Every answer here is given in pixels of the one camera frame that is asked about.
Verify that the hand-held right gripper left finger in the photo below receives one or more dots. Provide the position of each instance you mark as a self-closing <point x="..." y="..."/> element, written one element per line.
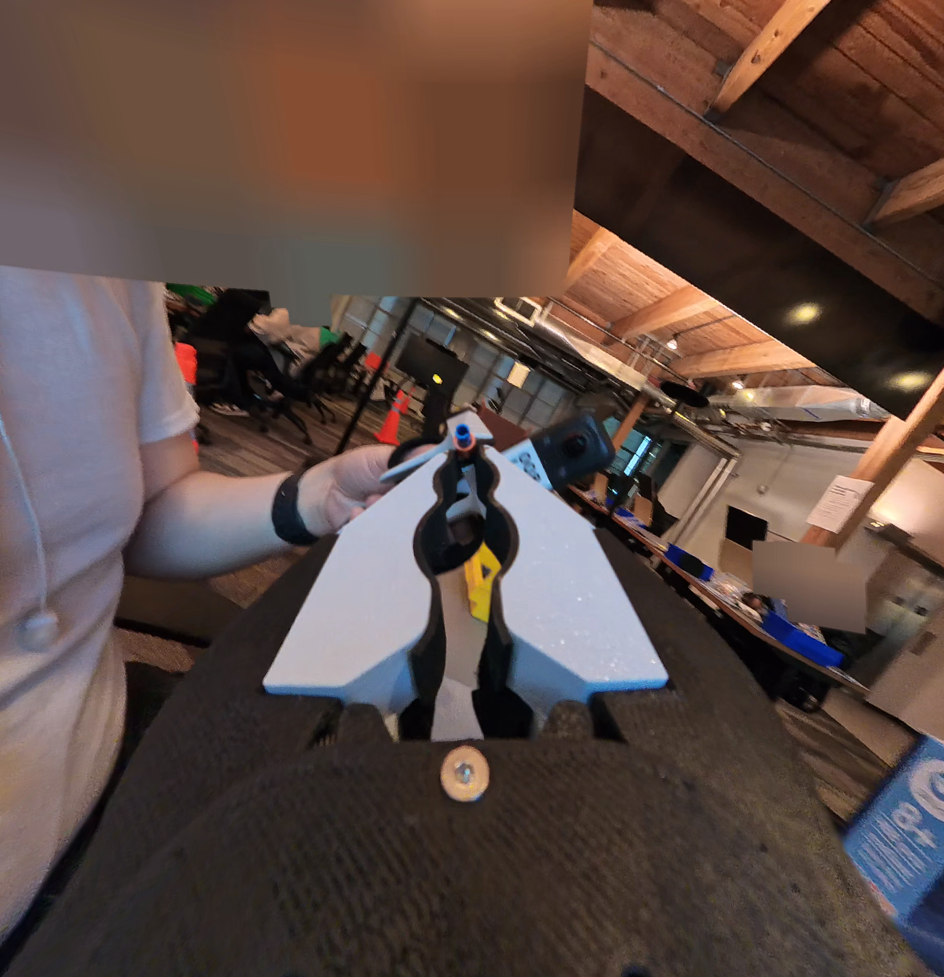
<point x="350" y="603"/>

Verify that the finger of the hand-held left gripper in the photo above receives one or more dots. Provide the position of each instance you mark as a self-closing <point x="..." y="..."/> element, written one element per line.
<point x="466" y="496"/>

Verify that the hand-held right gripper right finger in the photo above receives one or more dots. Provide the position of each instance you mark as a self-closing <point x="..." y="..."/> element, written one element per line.
<point x="579" y="603"/>

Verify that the orange and blue toy pin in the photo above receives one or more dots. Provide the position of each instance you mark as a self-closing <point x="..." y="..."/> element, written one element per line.
<point x="463" y="435"/>

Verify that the person's left forearm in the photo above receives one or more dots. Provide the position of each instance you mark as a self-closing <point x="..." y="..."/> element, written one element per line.
<point x="205" y="519"/>

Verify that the person's left hand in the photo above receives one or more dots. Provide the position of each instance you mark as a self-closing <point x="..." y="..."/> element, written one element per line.
<point x="342" y="488"/>

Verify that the yellow plastic part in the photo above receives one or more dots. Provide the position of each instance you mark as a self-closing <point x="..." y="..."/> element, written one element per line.
<point x="481" y="595"/>

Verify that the orange traffic cone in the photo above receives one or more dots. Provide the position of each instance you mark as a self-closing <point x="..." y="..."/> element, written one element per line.
<point x="394" y="424"/>

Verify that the black wristband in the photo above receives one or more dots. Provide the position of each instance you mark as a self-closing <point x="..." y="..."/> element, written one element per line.
<point x="289" y="511"/>

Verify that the blue plastic bin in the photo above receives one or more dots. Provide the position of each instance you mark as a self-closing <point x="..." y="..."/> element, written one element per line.
<point x="689" y="563"/>
<point x="800" y="637"/>

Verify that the black monitor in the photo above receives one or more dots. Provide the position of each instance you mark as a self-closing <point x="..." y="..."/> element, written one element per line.
<point x="426" y="366"/>

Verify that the long work table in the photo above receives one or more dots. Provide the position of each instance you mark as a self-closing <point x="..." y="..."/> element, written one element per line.
<point x="716" y="591"/>

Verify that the black stand pole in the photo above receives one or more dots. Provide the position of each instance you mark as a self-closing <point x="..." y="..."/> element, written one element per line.
<point x="373" y="381"/>

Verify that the white paper sign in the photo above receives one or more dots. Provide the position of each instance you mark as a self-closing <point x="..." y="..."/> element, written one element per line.
<point x="838" y="504"/>

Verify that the black office chair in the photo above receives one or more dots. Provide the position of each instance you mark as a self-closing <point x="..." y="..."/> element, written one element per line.
<point x="235" y="343"/>

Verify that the person's white top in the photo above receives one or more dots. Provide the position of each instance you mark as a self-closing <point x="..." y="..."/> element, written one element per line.
<point x="60" y="427"/>

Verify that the dark blue robot toy box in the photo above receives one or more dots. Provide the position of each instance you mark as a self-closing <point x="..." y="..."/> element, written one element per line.
<point x="907" y="832"/>

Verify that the black wall screen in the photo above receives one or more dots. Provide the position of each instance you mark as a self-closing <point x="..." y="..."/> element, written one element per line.
<point x="747" y="527"/>

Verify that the silver air duct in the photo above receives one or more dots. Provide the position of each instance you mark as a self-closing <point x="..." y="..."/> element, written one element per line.
<point x="792" y="401"/>

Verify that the wooden post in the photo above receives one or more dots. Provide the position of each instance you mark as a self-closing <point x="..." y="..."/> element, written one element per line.
<point x="899" y="443"/>

